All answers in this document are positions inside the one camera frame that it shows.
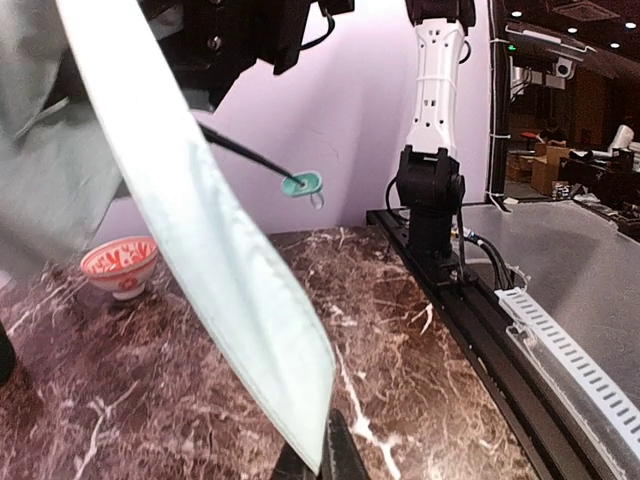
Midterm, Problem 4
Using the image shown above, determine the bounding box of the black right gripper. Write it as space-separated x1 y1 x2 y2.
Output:
139 0 355 106

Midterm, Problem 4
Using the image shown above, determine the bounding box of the black curved front rail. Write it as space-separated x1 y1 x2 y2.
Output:
366 210 617 479

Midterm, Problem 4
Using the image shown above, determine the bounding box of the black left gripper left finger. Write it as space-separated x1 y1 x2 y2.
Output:
270 443 310 480

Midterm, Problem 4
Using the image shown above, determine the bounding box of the right black frame post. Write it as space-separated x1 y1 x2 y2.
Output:
487 1 511 211

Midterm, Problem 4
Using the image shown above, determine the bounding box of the red white patterned bowl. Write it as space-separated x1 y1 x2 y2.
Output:
80 236 158 301

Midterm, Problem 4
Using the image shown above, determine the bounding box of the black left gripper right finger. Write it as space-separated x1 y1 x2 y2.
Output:
322 408 370 480

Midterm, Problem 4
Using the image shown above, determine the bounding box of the mint green folding umbrella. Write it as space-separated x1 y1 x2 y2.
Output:
1 1 335 472

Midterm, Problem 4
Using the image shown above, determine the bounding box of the grey slotted cable duct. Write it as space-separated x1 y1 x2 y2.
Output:
495 287 639 454

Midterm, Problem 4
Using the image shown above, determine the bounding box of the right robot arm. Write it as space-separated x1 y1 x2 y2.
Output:
139 1 476 282

